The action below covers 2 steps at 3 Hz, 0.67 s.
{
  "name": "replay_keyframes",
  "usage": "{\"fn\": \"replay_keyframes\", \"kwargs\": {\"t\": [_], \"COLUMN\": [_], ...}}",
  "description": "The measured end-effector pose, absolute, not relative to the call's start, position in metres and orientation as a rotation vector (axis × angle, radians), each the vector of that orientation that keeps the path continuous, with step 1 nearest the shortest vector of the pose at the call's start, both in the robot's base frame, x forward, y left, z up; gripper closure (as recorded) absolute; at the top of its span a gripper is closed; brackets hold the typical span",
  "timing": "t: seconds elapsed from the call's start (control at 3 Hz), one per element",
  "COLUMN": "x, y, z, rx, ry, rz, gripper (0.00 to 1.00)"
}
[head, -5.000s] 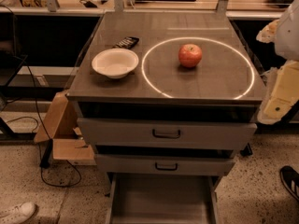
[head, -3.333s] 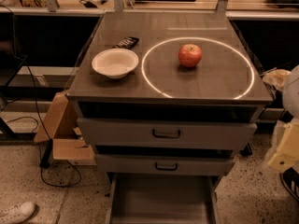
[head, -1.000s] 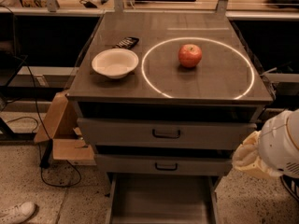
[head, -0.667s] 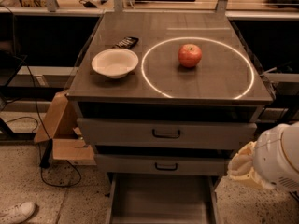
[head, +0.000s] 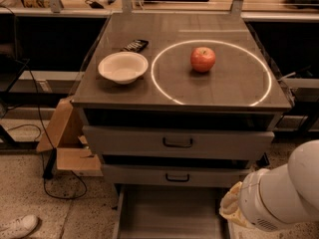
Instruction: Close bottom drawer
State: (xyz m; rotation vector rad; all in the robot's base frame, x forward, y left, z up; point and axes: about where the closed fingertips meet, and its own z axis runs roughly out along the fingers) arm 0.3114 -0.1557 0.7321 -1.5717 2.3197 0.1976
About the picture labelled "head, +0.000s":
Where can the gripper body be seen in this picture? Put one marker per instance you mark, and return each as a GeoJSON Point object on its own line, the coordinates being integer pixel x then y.
{"type": "Point", "coordinates": [255, 201]}

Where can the grey bottom drawer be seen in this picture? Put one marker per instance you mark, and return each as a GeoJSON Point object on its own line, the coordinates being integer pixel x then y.
{"type": "Point", "coordinates": [168, 212]}

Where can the grey drawer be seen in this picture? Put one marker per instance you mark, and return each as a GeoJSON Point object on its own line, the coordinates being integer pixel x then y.
{"type": "Point", "coordinates": [174, 171]}
{"type": "Point", "coordinates": [181, 143]}
{"type": "Point", "coordinates": [168, 212]}

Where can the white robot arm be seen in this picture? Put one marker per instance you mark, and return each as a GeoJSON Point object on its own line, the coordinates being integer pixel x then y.
{"type": "Point", "coordinates": [276, 199]}

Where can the grey drawer cabinet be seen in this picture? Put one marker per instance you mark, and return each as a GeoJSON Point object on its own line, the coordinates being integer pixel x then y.
{"type": "Point", "coordinates": [239, 92]}

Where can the grey middle drawer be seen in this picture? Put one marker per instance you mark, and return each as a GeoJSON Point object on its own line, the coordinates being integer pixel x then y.
{"type": "Point", "coordinates": [174, 171]}

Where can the grey top drawer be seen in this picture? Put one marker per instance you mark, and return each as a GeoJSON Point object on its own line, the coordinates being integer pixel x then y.
{"type": "Point", "coordinates": [181, 143]}

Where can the red apple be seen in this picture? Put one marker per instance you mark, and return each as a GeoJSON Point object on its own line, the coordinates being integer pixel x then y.
{"type": "Point", "coordinates": [202, 59]}

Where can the cardboard box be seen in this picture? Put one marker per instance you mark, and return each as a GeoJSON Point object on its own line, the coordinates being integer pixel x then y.
{"type": "Point", "coordinates": [65, 141]}

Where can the white bowl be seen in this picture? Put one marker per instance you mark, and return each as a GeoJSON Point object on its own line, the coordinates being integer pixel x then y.
{"type": "Point", "coordinates": [123, 67]}

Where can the black snack bar wrapper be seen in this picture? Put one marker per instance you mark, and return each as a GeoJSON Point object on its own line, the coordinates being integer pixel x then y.
{"type": "Point", "coordinates": [135, 46]}

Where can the white sneaker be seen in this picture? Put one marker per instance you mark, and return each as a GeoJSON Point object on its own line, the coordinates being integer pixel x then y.
{"type": "Point", "coordinates": [18, 227]}

